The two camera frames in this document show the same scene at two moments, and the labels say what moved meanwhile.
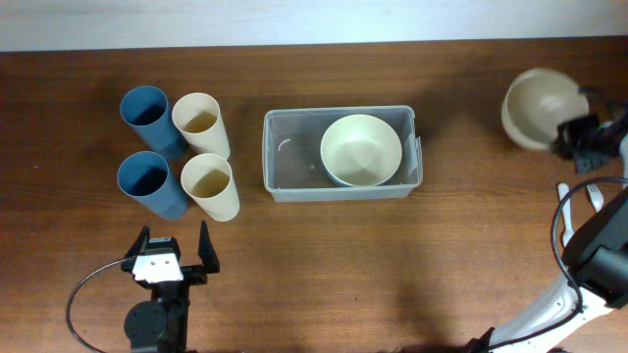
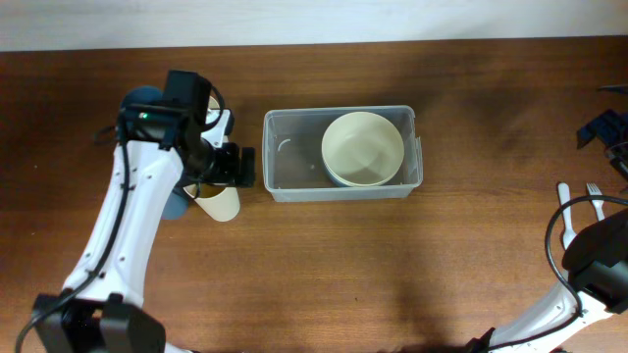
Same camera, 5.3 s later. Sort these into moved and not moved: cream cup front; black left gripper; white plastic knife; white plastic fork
Moved: black left gripper
Not moved: white plastic fork; white plastic knife; cream cup front
